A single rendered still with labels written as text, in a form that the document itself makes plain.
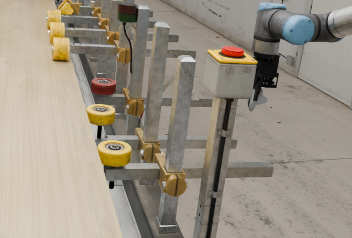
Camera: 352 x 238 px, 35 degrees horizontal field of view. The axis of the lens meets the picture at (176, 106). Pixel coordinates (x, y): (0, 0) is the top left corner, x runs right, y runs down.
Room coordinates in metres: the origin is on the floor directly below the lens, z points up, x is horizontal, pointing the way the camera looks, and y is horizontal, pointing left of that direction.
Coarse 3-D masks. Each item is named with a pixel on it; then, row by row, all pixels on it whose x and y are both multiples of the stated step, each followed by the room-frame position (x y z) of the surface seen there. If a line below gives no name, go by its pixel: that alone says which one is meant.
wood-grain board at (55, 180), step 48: (0, 0) 2.86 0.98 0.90; (48, 0) 3.03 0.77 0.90; (0, 48) 1.94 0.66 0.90; (48, 48) 2.02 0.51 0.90; (0, 96) 1.45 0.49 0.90; (48, 96) 1.50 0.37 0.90; (0, 144) 1.14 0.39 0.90; (48, 144) 1.17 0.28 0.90; (0, 192) 0.93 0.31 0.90; (48, 192) 0.95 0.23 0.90; (96, 192) 0.97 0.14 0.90
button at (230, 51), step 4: (224, 48) 0.94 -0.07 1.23; (228, 48) 0.95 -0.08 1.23; (232, 48) 0.95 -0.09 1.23; (236, 48) 0.95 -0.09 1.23; (224, 52) 0.93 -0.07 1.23; (228, 52) 0.93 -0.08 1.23; (232, 52) 0.93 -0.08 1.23; (236, 52) 0.93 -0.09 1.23; (240, 52) 0.93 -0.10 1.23; (232, 56) 0.93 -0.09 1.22; (236, 56) 0.93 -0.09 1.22; (240, 56) 0.94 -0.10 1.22
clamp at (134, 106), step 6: (126, 90) 1.72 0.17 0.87; (126, 96) 1.67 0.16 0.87; (126, 102) 1.67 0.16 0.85; (132, 102) 1.63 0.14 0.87; (138, 102) 1.63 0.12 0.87; (126, 108) 1.63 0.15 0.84; (132, 108) 1.63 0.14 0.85; (138, 108) 1.63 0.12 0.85; (144, 108) 1.64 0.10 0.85; (132, 114) 1.63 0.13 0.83; (138, 114) 1.63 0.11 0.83
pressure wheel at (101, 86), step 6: (96, 78) 1.70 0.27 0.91; (102, 78) 1.71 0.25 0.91; (108, 78) 1.71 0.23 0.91; (96, 84) 1.65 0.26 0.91; (102, 84) 1.65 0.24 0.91; (108, 84) 1.66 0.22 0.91; (114, 84) 1.67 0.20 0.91; (96, 90) 1.65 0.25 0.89; (102, 90) 1.64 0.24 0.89; (108, 90) 1.65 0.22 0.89; (114, 90) 1.67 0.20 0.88
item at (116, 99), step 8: (96, 96) 1.68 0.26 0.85; (104, 96) 1.67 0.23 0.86; (112, 96) 1.68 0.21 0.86; (120, 96) 1.69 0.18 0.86; (144, 96) 1.72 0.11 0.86; (168, 96) 1.75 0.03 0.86; (200, 96) 1.79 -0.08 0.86; (208, 96) 1.80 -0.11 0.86; (104, 104) 1.67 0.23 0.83; (112, 104) 1.68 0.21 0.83; (120, 104) 1.68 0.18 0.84; (168, 104) 1.73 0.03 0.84; (192, 104) 1.76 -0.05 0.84; (200, 104) 1.76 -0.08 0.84; (208, 104) 1.77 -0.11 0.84
